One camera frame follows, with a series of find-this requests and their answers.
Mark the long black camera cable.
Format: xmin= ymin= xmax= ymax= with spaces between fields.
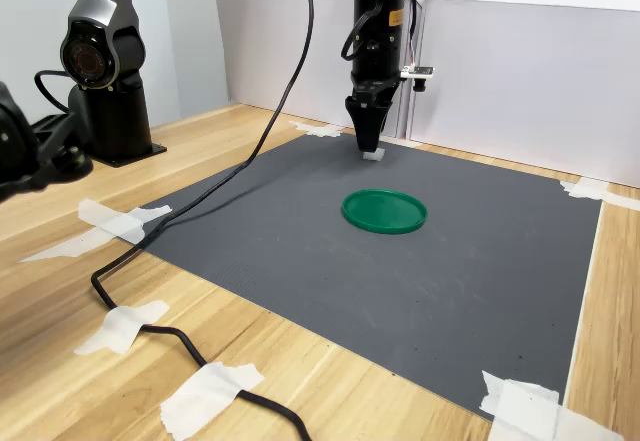
xmin=91 ymin=0 xmax=420 ymax=441

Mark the round green lid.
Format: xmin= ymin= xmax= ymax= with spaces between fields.
xmin=341 ymin=188 xmax=429 ymax=236

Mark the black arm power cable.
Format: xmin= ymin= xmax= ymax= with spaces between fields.
xmin=33 ymin=69 xmax=74 ymax=115

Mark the white masking tape piece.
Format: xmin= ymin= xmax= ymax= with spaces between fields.
xmin=289 ymin=120 xmax=344 ymax=139
xmin=19 ymin=225 xmax=146 ymax=265
xmin=77 ymin=198 xmax=174 ymax=245
xmin=159 ymin=362 xmax=266 ymax=440
xmin=559 ymin=178 xmax=640 ymax=212
xmin=74 ymin=299 xmax=171 ymax=356
xmin=479 ymin=369 xmax=626 ymax=441

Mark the short black looped cable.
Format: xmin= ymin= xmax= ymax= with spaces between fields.
xmin=341 ymin=0 xmax=387 ymax=63

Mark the small white camera board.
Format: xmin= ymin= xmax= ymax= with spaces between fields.
xmin=399 ymin=64 xmax=436 ymax=94

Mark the dark grey mat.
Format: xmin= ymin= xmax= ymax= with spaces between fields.
xmin=133 ymin=132 xmax=604 ymax=421

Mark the black clamp mount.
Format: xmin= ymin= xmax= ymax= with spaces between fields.
xmin=0 ymin=80 xmax=95 ymax=203

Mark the white partition panel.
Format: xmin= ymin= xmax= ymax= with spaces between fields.
xmin=408 ymin=0 xmax=640 ymax=188
xmin=213 ymin=0 xmax=426 ymax=138

